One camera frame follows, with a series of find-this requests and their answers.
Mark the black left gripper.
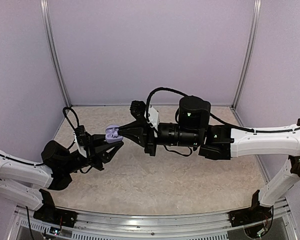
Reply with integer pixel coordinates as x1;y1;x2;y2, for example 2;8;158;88
62;133;123;174

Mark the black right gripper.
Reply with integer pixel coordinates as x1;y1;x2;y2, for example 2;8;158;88
117;119;201;157

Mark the purple round earbud case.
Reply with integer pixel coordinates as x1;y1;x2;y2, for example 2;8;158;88
105;124;123;144

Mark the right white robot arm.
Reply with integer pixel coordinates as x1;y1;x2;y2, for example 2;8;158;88
118;95;300;222

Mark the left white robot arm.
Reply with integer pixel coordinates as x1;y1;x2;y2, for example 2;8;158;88
0;134;124;223

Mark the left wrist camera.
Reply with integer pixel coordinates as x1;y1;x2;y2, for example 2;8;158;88
73;125;88;158

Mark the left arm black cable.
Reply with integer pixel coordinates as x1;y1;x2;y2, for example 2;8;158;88
62;106;81;151

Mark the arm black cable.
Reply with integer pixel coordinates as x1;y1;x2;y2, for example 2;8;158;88
145;87;300;133
62;106;81;151

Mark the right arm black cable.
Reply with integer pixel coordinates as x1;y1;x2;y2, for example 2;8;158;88
145;87;300;133

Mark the front aluminium rail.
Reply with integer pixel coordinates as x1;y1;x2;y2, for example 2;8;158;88
7;196;297;240

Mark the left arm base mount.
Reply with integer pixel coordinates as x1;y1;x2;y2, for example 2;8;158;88
33;189;78;228

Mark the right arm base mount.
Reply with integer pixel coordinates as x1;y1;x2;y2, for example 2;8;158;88
228;190;273;227

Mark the left aluminium frame post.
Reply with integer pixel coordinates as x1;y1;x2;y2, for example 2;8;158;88
39;0;72;107

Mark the aluminium frame post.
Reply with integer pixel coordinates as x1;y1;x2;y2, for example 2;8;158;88
39;0;72;107
231;0;262;112

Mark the right aluminium frame post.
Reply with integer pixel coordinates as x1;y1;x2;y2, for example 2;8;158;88
231;0;262;112

